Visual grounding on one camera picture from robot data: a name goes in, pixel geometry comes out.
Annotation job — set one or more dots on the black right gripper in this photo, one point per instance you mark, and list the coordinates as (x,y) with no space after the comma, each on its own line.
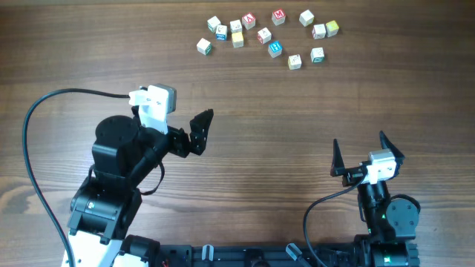
(352,174)

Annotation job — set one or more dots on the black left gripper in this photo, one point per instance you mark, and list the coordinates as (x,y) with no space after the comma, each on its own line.
(198,127)

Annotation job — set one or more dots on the blue top block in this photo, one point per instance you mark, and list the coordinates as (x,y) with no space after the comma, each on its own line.
(275,49)

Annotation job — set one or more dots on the red letter M block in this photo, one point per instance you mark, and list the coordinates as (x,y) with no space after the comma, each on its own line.
(278,17)

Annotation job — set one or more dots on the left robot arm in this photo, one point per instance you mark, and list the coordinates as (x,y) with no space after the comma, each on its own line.
(103,208)

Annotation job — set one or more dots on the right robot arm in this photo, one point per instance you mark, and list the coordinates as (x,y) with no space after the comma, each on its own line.
(391,219)

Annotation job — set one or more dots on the white block green side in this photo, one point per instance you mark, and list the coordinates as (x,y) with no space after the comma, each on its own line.
(204,46)

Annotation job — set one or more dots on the white block blue side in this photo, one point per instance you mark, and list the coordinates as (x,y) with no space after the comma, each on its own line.
(221,32)

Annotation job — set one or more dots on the white block green edge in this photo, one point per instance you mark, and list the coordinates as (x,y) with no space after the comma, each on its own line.
(213,23)

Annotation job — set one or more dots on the plain white block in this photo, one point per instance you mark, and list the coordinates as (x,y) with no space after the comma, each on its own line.
(235,26)

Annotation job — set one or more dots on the white block red side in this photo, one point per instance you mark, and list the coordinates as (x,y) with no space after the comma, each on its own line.
(264,35)

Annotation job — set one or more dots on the white block yellow side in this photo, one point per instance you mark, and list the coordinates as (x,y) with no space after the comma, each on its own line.
(294,62)

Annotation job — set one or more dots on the red letter A block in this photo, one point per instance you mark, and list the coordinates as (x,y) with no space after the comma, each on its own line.
(248,21)

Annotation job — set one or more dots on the white block teal side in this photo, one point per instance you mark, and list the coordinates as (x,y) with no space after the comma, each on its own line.
(317,55)

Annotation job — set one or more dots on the yellow top block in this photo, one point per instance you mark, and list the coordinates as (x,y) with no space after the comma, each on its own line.
(332,28)

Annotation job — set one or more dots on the white block red edge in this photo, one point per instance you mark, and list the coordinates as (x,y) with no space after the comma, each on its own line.
(319,31)

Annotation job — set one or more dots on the white cube block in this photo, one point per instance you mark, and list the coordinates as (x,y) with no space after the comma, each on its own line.
(306,18)

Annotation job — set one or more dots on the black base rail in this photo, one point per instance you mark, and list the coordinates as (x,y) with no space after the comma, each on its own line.
(330,254)

